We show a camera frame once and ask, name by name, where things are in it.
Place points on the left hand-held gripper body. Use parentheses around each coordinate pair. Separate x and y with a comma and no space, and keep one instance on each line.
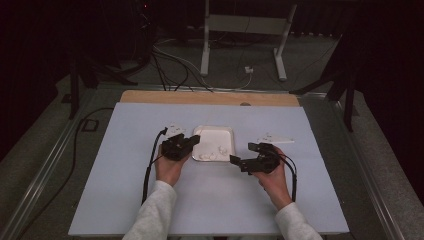
(175,148)

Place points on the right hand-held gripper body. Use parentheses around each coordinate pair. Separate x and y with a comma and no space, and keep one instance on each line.
(265,163)

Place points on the white paper ball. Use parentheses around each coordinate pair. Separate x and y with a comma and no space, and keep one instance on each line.
(212,156)
(203,155)

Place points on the white rectangular tray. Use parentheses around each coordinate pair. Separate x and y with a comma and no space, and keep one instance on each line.
(213,140)

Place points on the person's left hand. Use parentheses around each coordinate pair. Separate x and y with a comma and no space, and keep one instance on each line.
(170,171)

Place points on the person's right hand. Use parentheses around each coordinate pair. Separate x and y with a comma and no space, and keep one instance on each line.
(276,186)

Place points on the wooden table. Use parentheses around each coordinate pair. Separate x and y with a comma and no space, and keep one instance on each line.
(206,97)

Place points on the pale blue table cover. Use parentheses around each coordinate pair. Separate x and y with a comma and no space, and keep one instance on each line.
(206,200)

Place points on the square floor socket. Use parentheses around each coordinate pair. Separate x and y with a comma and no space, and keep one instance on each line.
(90,125)

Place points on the black tripod stand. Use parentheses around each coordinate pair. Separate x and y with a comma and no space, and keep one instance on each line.
(74,86)
(348,96)

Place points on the grey metal stand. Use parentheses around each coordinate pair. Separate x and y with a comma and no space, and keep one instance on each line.
(245,24)

